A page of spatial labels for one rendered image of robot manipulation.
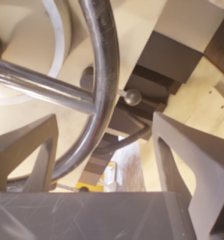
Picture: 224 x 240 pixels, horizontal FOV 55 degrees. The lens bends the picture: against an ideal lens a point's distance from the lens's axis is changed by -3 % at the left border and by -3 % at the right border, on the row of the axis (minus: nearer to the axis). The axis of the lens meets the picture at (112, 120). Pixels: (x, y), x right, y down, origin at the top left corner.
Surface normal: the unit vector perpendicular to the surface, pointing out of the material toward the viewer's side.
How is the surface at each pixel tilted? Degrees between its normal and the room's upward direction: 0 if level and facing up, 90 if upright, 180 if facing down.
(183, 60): 90
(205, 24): 90
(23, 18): 110
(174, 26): 90
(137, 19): 90
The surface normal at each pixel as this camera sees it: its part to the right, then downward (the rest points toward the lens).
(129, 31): 0.01, 0.56
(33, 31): 0.50, 0.43
